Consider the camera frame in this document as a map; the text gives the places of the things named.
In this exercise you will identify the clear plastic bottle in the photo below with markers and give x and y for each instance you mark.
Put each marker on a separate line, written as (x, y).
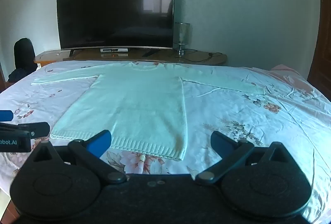
(181, 37)

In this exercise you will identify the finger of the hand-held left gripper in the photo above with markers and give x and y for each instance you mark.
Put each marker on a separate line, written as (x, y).
(5, 115)
(36, 128)

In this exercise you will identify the wooden television cabinet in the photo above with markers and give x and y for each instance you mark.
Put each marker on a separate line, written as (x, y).
(196, 57)

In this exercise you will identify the pink cloth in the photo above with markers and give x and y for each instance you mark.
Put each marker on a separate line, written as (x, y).
(292, 76)

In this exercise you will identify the white knit sweater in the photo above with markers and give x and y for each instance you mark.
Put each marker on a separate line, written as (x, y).
(139, 107)

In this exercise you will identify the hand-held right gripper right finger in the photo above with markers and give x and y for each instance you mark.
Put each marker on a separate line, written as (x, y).
(220, 141)

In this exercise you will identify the small white paper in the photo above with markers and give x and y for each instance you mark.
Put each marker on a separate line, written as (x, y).
(59, 52)

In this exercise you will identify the black chair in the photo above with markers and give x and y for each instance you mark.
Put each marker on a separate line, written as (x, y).
(24, 55)

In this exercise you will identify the floral bed sheet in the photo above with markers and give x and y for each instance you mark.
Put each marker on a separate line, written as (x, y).
(245, 115)

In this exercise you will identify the silver set-top box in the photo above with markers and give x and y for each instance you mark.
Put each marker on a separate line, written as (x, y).
(114, 50)

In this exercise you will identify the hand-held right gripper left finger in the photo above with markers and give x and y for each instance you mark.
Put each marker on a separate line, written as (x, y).
(99, 145)

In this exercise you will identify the black flat television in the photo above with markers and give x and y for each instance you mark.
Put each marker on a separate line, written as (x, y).
(113, 9)

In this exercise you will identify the wooden door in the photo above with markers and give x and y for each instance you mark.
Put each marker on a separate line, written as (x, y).
(322, 32)

